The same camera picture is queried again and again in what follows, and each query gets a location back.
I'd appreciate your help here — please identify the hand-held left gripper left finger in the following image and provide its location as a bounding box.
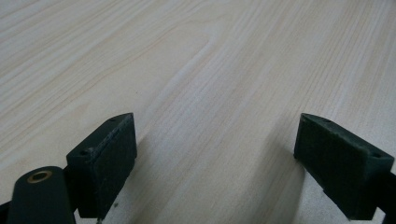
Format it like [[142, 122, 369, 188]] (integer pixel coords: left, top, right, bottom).
[[65, 112, 138, 219]]

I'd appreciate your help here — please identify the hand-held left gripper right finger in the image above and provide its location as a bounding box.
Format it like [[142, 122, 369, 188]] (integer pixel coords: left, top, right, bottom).
[[293, 113, 395, 221]]

